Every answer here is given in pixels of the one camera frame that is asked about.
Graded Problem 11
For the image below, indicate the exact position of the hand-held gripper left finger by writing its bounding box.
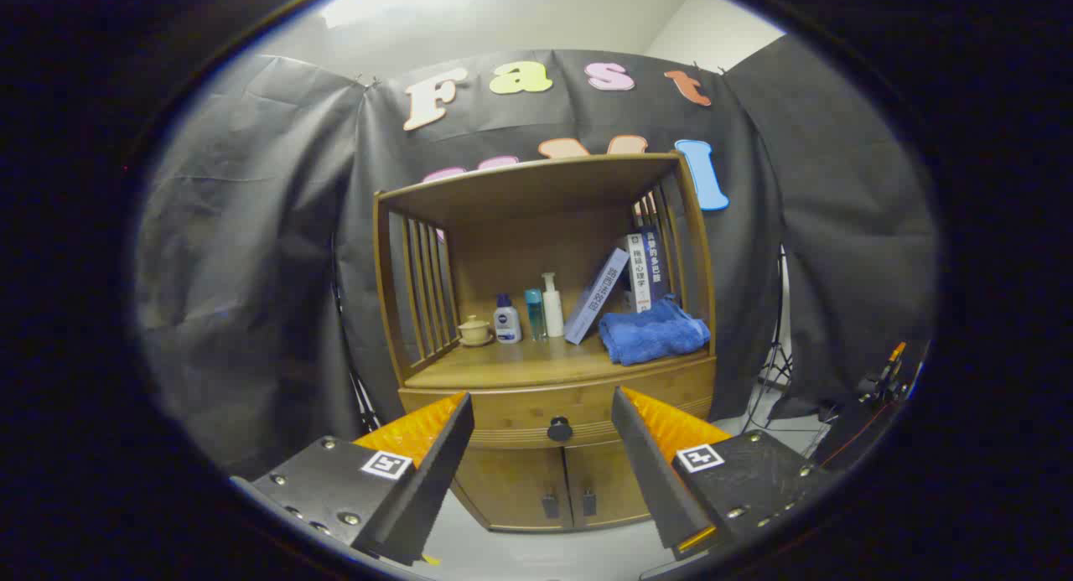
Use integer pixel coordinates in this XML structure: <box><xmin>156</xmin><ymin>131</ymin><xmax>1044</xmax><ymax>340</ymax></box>
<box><xmin>231</xmin><ymin>391</ymin><xmax>475</xmax><ymax>567</ymax></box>

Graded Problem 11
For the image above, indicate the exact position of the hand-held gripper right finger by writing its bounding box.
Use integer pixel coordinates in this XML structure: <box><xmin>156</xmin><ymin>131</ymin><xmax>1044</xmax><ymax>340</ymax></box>
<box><xmin>611</xmin><ymin>386</ymin><xmax>839</xmax><ymax>561</ymax></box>

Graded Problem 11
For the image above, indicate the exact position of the wooden cabinet door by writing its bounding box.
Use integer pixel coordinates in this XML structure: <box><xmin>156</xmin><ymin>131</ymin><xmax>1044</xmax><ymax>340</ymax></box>
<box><xmin>563</xmin><ymin>438</ymin><xmax>651</xmax><ymax>529</ymax></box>
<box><xmin>453</xmin><ymin>443</ymin><xmax>575</xmax><ymax>532</ymax></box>

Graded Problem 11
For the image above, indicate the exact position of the wooden countertop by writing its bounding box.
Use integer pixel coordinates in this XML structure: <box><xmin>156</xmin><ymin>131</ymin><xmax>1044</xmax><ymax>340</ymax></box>
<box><xmin>405</xmin><ymin>334</ymin><xmax>718</xmax><ymax>391</ymax></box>

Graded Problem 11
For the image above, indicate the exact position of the wooden cabinet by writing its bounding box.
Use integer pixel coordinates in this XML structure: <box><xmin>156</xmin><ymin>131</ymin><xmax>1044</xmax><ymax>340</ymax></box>
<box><xmin>373</xmin><ymin>152</ymin><xmax>719</xmax><ymax>533</ymax></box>

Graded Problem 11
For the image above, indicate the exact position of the black tripod stand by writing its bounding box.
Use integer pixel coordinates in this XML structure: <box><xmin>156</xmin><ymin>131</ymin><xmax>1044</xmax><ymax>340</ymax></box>
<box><xmin>742</xmin><ymin>246</ymin><xmax>793</xmax><ymax>431</ymax></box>
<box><xmin>348</xmin><ymin>367</ymin><xmax>380</xmax><ymax>433</ymax></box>

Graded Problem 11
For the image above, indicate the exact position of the blue folded towel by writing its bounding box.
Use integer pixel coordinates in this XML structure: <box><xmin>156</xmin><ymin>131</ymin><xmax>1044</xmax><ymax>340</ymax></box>
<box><xmin>598</xmin><ymin>294</ymin><xmax>712</xmax><ymax>366</ymax></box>

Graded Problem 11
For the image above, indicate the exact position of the white bottle with blue cap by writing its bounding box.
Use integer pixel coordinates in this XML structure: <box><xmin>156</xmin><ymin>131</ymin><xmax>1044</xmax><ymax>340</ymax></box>
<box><xmin>493</xmin><ymin>293</ymin><xmax>522</xmax><ymax>345</ymax></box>

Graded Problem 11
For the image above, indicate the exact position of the lavender leaning book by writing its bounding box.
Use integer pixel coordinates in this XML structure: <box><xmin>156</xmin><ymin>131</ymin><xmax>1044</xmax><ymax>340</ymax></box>
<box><xmin>563</xmin><ymin>247</ymin><xmax>630</xmax><ymax>345</ymax></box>

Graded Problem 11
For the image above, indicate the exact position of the white pump bottle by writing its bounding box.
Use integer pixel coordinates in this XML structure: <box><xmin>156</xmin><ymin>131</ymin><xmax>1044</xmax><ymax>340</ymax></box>
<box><xmin>541</xmin><ymin>272</ymin><xmax>565</xmax><ymax>338</ymax></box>

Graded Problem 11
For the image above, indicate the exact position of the white book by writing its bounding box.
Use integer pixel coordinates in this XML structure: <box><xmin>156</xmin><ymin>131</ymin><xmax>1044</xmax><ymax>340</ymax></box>
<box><xmin>626</xmin><ymin>233</ymin><xmax>653</xmax><ymax>314</ymax></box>

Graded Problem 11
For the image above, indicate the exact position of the dark blue book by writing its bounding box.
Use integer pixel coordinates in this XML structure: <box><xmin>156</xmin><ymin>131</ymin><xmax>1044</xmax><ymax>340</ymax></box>
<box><xmin>640</xmin><ymin>226</ymin><xmax>670</xmax><ymax>307</ymax></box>

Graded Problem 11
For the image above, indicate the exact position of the black equipment with orange tip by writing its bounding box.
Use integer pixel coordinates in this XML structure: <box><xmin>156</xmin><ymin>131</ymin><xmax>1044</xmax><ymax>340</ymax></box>
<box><xmin>813</xmin><ymin>340</ymin><xmax>927</xmax><ymax>473</ymax></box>

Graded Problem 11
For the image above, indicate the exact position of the black backdrop cloth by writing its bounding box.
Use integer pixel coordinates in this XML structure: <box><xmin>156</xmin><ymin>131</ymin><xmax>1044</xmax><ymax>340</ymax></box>
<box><xmin>134</xmin><ymin>49</ymin><xmax>938</xmax><ymax>481</ymax></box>

